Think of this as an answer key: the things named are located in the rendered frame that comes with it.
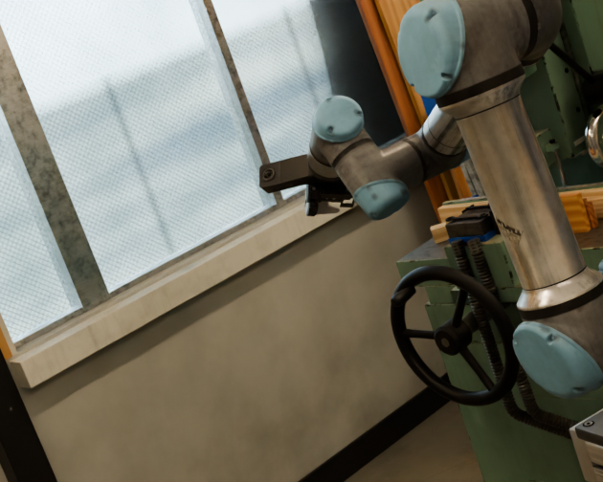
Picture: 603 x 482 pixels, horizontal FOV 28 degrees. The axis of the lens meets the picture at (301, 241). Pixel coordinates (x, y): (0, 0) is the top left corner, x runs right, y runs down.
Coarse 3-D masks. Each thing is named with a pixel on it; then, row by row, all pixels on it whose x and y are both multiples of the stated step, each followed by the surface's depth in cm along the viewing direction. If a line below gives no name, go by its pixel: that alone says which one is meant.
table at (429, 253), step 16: (432, 240) 259; (448, 240) 254; (576, 240) 224; (592, 240) 221; (416, 256) 251; (432, 256) 247; (592, 256) 217; (400, 272) 253; (496, 288) 223; (512, 288) 221
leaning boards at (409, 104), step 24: (360, 0) 374; (384, 0) 376; (408, 0) 382; (384, 24) 377; (384, 48) 378; (384, 72) 378; (408, 96) 383; (408, 120) 382; (456, 168) 376; (432, 192) 385; (456, 192) 387
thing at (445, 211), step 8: (560, 192) 240; (568, 192) 238; (584, 192) 235; (592, 192) 233; (600, 192) 232; (440, 208) 262; (448, 208) 260; (456, 208) 259; (464, 208) 257; (440, 216) 263; (448, 216) 261; (456, 216) 260
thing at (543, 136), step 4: (536, 132) 244; (540, 132) 243; (544, 132) 242; (548, 132) 243; (536, 136) 241; (540, 136) 241; (544, 136) 242; (548, 136) 243; (540, 140) 241; (544, 140) 242; (548, 140) 243; (540, 144) 241; (544, 144) 242; (544, 148) 241; (544, 152) 241; (548, 152) 242; (552, 152) 243; (544, 156) 241; (548, 156) 242; (552, 156) 243; (548, 160) 242; (552, 160) 243; (548, 164) 242
